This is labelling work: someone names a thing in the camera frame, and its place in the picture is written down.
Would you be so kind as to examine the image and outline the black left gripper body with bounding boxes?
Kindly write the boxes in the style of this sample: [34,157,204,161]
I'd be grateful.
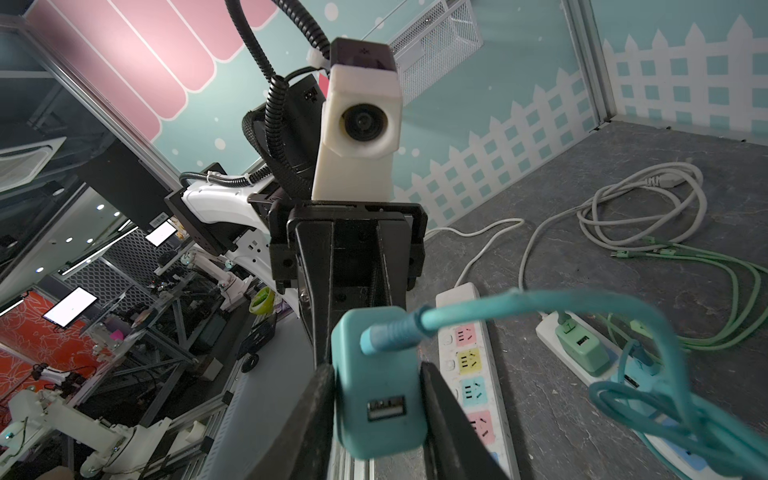
[267,201,428,360]

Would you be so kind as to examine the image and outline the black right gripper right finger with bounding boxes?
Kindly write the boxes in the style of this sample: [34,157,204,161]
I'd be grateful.
[420,362,508,480]

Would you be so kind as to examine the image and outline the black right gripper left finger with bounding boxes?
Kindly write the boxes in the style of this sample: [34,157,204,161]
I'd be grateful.
[246,364,335,480]

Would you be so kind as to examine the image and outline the teal plug adapter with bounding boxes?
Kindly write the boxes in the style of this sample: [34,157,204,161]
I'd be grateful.
[331,306,428,460]
[613,355,666,410]

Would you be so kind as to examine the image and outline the green plug adapter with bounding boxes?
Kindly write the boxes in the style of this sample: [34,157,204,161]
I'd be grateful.
[555,316,611,377]

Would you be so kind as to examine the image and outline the green charging cables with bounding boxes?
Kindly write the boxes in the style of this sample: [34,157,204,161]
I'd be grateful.
[359,236,768,480]

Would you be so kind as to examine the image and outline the small white blue power strip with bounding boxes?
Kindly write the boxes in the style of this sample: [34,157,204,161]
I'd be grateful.
[536,312,767,479]

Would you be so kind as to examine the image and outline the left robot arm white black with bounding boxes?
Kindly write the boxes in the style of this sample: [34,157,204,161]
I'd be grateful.
[169,1,425,305]

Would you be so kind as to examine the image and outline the large white colourful power strip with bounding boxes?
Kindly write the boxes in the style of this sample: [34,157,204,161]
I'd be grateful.
[434,283,522,480]

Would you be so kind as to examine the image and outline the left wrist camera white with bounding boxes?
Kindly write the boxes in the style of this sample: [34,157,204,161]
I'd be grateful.
[312,38,403,202]

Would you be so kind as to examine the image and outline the white wire mesh basket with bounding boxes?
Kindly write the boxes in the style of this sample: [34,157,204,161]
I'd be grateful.
[363,0,483,105]

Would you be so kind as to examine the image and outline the white coiled power cord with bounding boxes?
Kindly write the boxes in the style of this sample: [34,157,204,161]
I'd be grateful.
[419,160,709,301]

